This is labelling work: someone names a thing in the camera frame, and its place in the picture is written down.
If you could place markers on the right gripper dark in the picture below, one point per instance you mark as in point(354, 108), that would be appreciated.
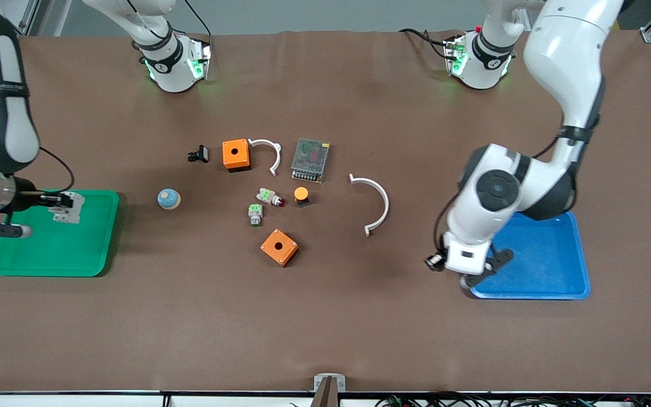
point(24, 189)

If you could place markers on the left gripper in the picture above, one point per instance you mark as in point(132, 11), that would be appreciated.
point(433, 260)

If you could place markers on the white grey circuit breaker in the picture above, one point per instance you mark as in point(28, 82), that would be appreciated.
point(71, 213)

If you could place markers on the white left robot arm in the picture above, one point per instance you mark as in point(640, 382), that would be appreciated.
point(568, 51)

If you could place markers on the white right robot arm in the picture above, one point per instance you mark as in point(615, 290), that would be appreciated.
point(3, 130)

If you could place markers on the green plastic tray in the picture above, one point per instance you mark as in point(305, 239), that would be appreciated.
point(48, 249)

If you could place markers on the large white curved clamp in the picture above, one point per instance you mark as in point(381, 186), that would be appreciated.
point(386, 206)

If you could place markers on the blue plastic tray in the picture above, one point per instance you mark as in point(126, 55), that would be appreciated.
point(546, 265)

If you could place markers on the blue white round knob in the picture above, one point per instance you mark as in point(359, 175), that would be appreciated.
point(168, 198)

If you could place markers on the brown table mat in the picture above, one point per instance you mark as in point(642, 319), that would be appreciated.
point(325, 316)

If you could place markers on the orange cap push button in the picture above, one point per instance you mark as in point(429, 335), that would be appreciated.
point(301, 194)

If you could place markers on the metal mesh power supply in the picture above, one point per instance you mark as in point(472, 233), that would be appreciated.
point(309, 158)

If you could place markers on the orange button box with hole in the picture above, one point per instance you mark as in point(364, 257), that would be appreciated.
point(272, 251)
point(243, 159)

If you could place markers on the red tip indicator light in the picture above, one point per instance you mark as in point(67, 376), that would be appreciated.
point(268, 195)

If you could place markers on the small white curved clamp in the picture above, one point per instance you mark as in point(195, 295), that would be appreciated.
point(277, 158)

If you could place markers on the small black switch part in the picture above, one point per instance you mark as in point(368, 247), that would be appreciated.
point(201, 154)

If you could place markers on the grey metal edge bracket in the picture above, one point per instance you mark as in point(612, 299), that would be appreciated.
point(320, 383)

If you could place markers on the brown camera pole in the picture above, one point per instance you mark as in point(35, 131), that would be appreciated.
point(325, 395)

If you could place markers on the green white push button switch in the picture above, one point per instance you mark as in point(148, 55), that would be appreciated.
point(255, 213)

